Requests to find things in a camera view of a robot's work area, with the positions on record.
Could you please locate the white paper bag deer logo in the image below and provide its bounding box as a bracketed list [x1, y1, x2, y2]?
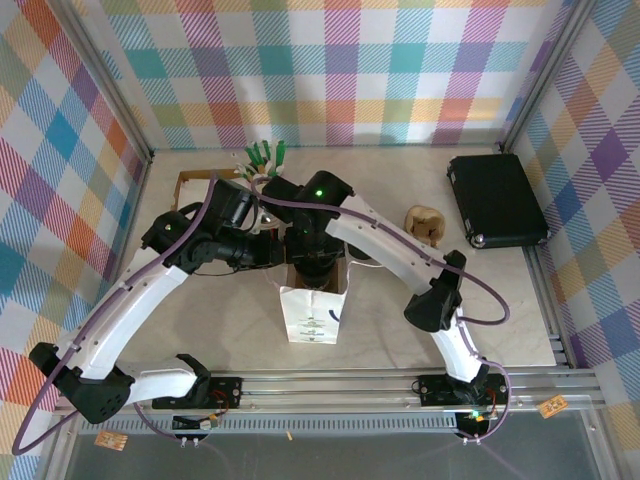
[278, 258, 352, 347]

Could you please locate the stack of pulp cup carriers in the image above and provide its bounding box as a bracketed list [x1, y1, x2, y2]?
[403, 203, 448, 247]

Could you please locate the stack of white napkins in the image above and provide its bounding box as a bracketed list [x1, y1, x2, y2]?
[178, 178, 214, 209]

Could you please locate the brown cardboard napkin tray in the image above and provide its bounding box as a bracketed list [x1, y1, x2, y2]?
[172, 169, 236, 211]

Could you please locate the black hard case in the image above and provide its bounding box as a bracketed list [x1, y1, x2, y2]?
[446, 152, 550, 250]

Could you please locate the orange marker tag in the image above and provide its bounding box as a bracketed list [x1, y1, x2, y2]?
[538, 397, 567, 419]
[94, 431, 127, 452]

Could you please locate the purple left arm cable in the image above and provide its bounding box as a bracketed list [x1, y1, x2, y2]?
[12, 169, 221, 456]

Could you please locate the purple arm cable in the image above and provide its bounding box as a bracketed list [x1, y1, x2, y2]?
[249, 177, 511, 441]
[12, 169, 221, 456]

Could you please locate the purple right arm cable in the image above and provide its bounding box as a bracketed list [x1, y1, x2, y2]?
[249, 177, 511, 441]

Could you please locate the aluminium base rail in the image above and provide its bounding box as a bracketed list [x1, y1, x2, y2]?
[52, 368, 609, 416]

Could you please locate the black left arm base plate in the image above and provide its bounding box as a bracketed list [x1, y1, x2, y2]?
[149, 375, 246, 412]

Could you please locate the slotted grey cable duct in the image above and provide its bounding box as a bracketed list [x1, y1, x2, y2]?
[79, 415, 461, 435]

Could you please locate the aluminium frame post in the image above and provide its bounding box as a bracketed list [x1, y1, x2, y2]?
[52, 0, 155, 164]
[499, 0, 596, 151]

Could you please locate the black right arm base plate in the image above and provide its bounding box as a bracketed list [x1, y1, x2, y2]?
[416, 373, 511, 407]

